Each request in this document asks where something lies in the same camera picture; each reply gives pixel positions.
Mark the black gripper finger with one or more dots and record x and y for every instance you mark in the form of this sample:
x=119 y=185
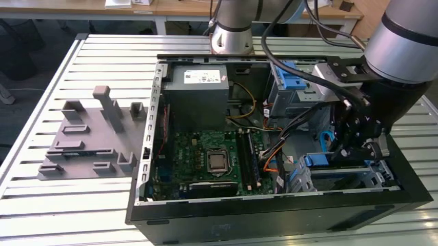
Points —
x=349 y=128
x=360 y=153

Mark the hard disk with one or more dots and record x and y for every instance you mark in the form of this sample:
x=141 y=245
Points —
x=317 y=160

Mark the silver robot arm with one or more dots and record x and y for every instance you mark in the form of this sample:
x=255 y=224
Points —
x=400 y=46

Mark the metal disk bay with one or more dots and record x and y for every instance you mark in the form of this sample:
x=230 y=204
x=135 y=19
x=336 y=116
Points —
x=342 y=174

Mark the metal drive cage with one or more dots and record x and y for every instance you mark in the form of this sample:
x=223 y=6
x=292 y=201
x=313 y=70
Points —
x=284 y=102

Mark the black RAM slot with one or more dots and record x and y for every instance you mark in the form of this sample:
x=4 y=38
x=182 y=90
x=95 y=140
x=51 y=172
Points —
x=241 y=159
x=247 y=161

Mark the wooden cabinet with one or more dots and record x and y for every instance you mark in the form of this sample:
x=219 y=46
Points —
x=373 y=15

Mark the green motherboard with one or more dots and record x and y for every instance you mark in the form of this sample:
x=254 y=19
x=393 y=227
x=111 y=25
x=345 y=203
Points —
x=219 y=138

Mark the silver CPU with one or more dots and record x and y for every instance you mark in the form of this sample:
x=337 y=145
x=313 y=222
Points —
x=217 y=161

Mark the CPU socket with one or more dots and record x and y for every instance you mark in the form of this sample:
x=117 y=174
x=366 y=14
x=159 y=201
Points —
x=206 y=164

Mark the black PC case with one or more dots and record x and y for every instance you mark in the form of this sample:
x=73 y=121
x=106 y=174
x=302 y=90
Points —
x=239 y=225

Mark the black graphics card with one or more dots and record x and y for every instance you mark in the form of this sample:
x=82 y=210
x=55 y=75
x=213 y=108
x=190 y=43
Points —
x=213 y=188

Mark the grey power supply unit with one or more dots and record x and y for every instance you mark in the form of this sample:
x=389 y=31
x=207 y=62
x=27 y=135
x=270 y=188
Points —
x=195 y=107

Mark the grey parts rack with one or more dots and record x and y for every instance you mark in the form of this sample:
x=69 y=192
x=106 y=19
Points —
x=95 y=143

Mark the small white box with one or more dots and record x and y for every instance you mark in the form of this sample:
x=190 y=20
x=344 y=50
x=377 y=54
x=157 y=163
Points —
x=142 y=2

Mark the wooden desk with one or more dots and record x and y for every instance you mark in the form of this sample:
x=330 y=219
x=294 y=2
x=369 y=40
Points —
x=86 y=11

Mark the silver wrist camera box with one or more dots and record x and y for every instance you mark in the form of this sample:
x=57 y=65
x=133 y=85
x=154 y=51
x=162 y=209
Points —
x=324 y=73

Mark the blue plastic drive bracket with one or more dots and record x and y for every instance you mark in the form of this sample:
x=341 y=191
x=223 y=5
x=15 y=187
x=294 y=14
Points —
x=290 y=82

